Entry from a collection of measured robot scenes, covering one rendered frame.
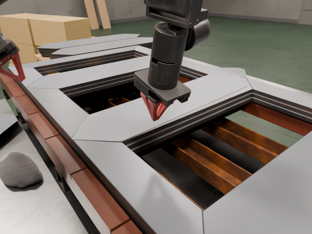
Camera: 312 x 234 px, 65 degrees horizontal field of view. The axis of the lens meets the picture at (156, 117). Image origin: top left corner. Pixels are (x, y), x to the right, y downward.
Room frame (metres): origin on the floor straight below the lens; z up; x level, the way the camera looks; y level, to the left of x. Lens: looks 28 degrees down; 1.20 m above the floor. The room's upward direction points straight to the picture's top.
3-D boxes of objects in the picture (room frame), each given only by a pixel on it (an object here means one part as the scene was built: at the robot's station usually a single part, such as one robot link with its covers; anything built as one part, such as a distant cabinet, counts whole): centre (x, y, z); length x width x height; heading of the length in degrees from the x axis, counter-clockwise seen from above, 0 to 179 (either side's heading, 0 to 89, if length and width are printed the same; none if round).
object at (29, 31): (3.67, 1.40, 0.41); 1.39 x 0.99 x 0.82; 57
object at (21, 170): (0.59, 0.43, 0.69); 0.20 x 0.10 x 0.03; 44
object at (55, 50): (1.70, 0.36, 0.82); 0.80 x 0.40 x 0.06; 128
